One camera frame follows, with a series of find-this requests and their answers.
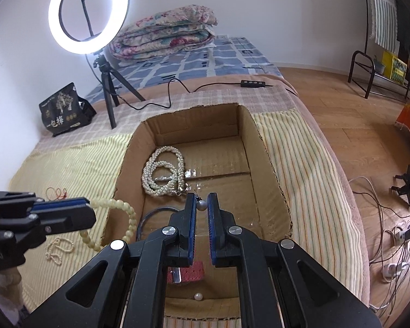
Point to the white power strip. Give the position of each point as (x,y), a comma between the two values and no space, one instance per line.
(401,235)

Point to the small grey pot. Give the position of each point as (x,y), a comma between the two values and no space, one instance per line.
(379,66)

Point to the beige checked blanket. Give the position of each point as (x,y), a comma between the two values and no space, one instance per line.
(205,97)

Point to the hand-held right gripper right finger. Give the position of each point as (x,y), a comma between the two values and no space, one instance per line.
(212,232)

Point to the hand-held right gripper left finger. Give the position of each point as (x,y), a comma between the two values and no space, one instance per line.
(190,232)

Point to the black printed bag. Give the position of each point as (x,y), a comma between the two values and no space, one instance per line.
(63,109)

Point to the folded floral quilt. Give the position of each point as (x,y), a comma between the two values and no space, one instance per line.
(164,30)

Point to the yellow box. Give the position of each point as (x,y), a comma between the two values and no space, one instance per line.
(396,68)

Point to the black tripod stand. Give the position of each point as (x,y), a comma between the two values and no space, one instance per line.
(106,85)

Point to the black metal clothes rack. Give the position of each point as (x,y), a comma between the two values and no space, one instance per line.
(369,85)

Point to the striped hanging cloth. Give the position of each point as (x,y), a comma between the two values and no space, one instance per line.
(386,17)

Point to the blue checked bedsheet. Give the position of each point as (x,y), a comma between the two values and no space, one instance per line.
(198,65)

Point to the cardboard box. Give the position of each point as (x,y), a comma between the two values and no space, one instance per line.
(225,164)

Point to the green bangle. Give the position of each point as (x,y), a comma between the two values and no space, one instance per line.
(145,217)

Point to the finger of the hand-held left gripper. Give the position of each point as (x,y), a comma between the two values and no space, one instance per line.
(68,220)
(61,204)

